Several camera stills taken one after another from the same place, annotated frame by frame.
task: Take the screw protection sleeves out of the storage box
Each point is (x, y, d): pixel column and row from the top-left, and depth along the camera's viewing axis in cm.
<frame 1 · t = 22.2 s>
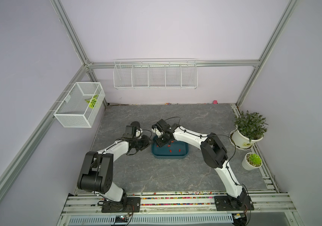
left hand: (152, 143, 90), fingers open
right hand: (158, 141, 96), fingers open
teal plastic storage box: (176, 149, 95), on the table
white pot leafy plant: (250, 127, 84), point 20 cm above the table
small white pot succulent: (251, 161, 81), point 10 cm above the table

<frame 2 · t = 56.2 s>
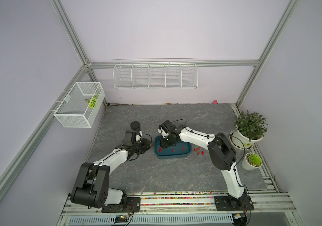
left hand: (153, 145, 88), fingers open
right hand: (162, 143, 94), fingers open
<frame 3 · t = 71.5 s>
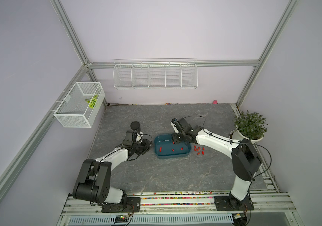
left hand: (153, 146, 88), fingers open
right hand: (174, 136, 90), fingers open
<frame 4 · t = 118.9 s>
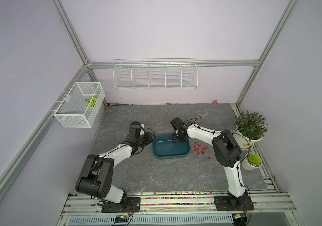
left hand: (155, 137, 90), fingers open
right hand: (176, 139, 99), fingers closed
